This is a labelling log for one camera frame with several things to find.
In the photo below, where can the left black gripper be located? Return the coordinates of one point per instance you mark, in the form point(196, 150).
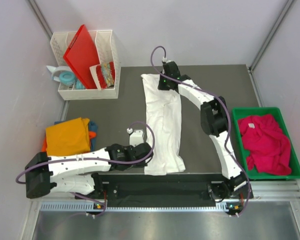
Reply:
point(141, 165)

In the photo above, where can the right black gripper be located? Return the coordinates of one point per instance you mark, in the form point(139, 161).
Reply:
point(160, 85)

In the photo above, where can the white t shirt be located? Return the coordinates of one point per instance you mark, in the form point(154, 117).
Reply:
point(164, 117)

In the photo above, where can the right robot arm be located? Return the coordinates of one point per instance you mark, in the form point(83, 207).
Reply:
point(214, 121)

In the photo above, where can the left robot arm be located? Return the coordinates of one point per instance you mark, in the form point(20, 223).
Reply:
point(79, 173)

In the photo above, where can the red patterned booklet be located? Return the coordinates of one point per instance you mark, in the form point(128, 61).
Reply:
point(103, 75)

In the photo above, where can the white file organizer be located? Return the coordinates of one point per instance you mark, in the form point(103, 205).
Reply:
point(107, 52)

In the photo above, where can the red plastic folder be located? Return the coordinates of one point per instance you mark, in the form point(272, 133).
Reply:
point(82, 54)

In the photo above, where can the light blue headphones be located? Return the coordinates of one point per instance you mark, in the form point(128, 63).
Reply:
point(65, 76)

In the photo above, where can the pink t shirt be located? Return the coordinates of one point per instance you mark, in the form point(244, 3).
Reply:
point(269, 148)

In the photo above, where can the green plastic bin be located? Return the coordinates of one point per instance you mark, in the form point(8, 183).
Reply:
point(243, 112)

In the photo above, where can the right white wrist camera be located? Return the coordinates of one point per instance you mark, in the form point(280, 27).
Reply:
point(165, 60)

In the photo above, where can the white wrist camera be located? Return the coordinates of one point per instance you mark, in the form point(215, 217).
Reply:
point(136, 137)
point(165, 60)

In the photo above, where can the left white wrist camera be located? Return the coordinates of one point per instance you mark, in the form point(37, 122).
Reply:
point(136, 137)

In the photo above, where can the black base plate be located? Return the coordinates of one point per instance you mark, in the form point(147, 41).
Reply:
point(121, 186)

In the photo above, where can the white cable duct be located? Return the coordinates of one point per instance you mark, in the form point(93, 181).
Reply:
point(94, 208)

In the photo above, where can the aluminium frame rail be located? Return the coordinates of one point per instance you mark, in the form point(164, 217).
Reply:
point(271, 34)

